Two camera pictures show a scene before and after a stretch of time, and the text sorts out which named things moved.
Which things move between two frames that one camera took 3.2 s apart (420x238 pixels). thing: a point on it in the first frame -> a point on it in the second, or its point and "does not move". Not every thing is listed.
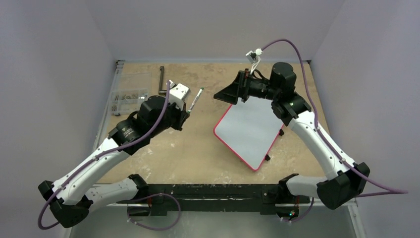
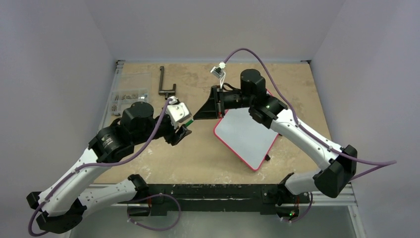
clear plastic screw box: x=129 y=91 does not move
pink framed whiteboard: x=249 y=130 does not move
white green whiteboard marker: x=192 y=106 -> x=189 y=122
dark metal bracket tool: x=161 y=92 does not move
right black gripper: x=245 y=87 -> x=217 y=102
